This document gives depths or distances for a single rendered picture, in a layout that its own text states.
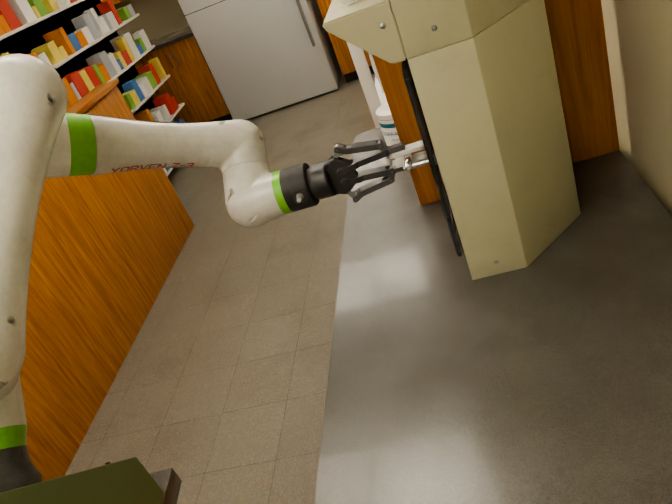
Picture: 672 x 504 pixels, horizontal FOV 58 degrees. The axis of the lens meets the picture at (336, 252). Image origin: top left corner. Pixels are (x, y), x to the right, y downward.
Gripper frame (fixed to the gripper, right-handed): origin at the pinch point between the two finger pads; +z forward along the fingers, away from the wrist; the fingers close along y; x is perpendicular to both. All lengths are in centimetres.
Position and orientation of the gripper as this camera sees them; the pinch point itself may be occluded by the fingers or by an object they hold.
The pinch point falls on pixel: (408, 154)
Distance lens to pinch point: 123.9
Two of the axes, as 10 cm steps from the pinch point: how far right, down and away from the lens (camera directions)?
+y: -3.4, -8.0, -4.9
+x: 0.7, -5.4, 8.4
